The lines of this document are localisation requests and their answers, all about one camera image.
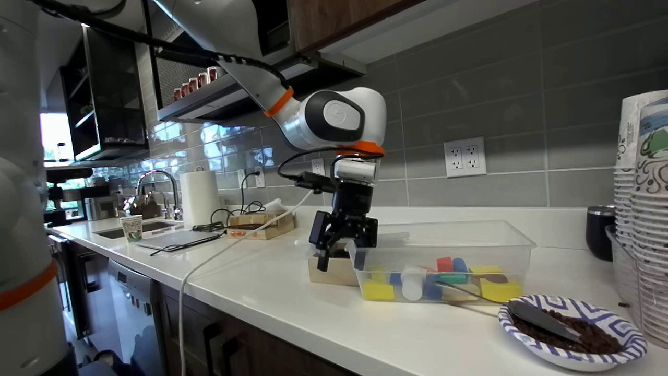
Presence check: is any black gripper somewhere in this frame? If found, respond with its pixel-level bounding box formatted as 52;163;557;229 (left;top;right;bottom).
308;179;382;274

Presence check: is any clear plastic tote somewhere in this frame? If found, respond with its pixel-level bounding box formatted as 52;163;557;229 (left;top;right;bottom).
348;219;537;307

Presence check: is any grey counter mat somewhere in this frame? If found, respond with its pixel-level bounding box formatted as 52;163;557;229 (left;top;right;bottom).
136;227;225;252

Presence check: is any yellow wedge block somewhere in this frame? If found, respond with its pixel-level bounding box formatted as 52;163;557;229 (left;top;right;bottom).
359;268;398;303

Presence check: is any flat wooden tray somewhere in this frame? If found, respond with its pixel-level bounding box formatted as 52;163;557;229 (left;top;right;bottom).
225;206;301;242

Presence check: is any blue rectangular block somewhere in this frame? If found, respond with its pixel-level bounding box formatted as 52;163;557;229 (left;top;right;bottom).
422;274;445;303

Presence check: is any green cylinder block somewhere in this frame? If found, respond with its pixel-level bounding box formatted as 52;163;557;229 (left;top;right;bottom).
439;270;469;286

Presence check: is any small black gooseneck tap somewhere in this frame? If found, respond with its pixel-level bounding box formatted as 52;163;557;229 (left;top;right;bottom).
237;168;267;214

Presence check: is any natural wooden block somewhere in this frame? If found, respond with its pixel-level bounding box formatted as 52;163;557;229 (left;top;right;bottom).
441;282;482;303

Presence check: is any dark wooden lower cabinet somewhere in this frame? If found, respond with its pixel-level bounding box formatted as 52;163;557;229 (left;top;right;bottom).
149;279;359;376

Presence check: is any white paper towel roll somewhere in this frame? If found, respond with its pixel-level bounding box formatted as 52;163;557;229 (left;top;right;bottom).
178;168;220;227

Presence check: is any yellow rectangular block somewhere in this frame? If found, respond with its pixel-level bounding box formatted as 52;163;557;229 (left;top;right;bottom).
478;277;524;304

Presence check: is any chrome sink faucet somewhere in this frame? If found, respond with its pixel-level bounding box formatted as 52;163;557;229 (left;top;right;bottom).
136;167;184;221

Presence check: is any steel sink basin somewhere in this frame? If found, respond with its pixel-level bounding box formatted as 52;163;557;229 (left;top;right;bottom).
95;218;180;242

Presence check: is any dark under-cabinet shelf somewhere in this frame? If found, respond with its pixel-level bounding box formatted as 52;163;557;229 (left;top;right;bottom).
154;48;370;126

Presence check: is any small printed paper cup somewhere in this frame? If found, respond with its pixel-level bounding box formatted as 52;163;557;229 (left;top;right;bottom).
118;212;146;245

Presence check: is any steel dishwasher front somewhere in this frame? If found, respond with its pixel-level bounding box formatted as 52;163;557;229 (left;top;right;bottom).
103;258;167;376

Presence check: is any brown wooden upper cabinet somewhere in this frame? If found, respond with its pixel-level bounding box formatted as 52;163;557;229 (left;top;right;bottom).
285;0;423;55

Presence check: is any black tumbler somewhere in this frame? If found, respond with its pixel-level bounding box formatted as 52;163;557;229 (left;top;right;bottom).
584;202;620;262

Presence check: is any brown coffee grounds pile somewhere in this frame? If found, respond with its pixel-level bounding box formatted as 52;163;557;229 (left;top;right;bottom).
509;313;625;357

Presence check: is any black coffee machine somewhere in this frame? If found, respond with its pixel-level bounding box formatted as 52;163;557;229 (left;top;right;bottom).
44;165;120;227

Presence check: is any blue patterned paper plate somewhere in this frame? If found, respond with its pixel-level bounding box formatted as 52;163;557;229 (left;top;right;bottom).
495;293;649;374

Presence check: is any white paper cup stack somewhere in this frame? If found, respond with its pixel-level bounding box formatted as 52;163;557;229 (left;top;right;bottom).
612;88;668;242

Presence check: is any printed paper cup stack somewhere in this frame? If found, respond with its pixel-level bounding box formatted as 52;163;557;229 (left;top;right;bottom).
630;97;668;350

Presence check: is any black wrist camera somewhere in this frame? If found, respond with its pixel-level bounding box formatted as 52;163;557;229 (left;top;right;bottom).
285;168;350;199

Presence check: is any white power cable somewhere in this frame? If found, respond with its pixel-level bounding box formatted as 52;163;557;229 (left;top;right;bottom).
176;186;315;376

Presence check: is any white double wall outlet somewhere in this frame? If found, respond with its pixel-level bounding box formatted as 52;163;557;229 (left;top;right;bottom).
443;136;490;179

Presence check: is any black metal-handled spatula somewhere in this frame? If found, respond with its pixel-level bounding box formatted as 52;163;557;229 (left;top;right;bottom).
454;291;584;345

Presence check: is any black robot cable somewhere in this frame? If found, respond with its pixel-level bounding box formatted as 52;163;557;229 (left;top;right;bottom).
30;0;350;183

